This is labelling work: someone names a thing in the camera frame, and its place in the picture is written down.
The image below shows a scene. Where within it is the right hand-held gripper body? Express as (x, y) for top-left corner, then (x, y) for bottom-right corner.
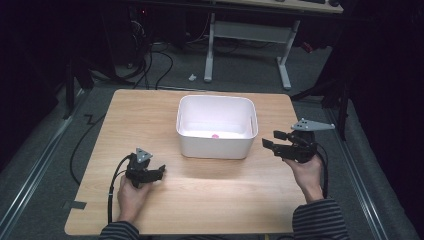
(278, 117), (336, 165)

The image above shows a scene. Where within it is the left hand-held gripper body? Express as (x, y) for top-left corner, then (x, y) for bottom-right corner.
(125, 147), (158, 190)

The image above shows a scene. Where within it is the white plastic bin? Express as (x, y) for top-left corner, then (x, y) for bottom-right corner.
(175, 94), (260, 160)

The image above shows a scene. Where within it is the person's left hand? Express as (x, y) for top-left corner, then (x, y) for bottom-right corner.
(116, 174), (155, 224)

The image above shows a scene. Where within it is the person's right hand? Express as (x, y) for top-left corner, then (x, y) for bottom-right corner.
(282, 153), (326, 204)

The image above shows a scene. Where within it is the black metal stand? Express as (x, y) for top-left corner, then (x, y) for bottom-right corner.
(62, 59), (95, 121)
(289, 74), (352, 142)

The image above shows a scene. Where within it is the grey tape piece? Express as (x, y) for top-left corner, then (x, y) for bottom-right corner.
(61, 200), (88, 211)

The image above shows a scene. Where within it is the white-legged wooden desk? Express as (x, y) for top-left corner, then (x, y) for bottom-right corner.
(203, 0), (345, 91)

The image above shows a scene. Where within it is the dark computer tower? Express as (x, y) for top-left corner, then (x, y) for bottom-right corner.
(114, 4), (151, 69)

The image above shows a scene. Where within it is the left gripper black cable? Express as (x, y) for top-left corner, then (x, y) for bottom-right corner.
(106, 154), (133, 225)

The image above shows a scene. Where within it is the metal floor rail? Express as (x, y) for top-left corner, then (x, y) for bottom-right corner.
(0, 89), (86, 232)
(324, 108), (390, 240)

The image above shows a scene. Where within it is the black floor cable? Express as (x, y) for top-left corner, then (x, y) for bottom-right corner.
(69, 113), (107, 186)

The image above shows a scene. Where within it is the bundle of black floor cables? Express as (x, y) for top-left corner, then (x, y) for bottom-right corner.
(116, 39), (175, 91)

